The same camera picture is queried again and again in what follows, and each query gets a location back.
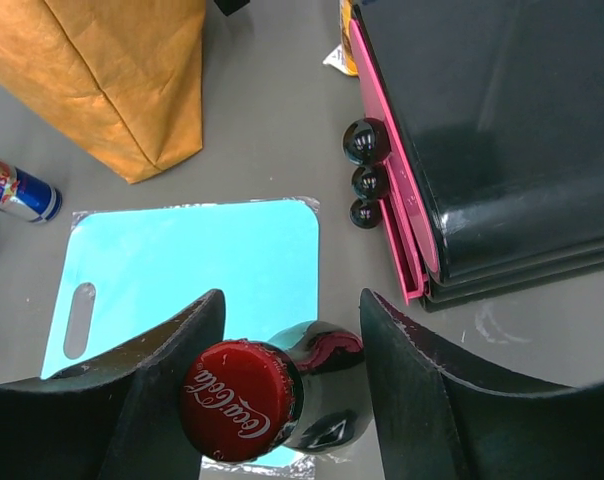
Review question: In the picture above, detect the turquoise cutting board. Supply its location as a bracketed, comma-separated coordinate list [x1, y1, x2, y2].
[40, 198, 322, 469]

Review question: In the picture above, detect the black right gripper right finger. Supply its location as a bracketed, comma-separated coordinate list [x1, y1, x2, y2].
[360, 290, 604, 479]

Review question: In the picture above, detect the orange juice carton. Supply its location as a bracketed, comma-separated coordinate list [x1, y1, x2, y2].
[322, 0, 358, 77]

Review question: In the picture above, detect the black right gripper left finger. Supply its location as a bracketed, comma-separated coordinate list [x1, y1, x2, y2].
[0, 289, 225, 479]

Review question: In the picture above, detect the orange canvas bag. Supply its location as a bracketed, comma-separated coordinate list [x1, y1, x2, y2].
[0, 0, 206, 183]

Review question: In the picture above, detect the black and pink drawer box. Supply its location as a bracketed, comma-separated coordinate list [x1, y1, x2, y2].
[343, 1, 604, 311]

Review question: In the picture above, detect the energy drink can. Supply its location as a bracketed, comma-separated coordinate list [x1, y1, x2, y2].
[0, 160, 62, 223]

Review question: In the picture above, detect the glass cola bottle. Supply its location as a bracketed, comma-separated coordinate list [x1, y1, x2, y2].
[179, 321, 373, 463]

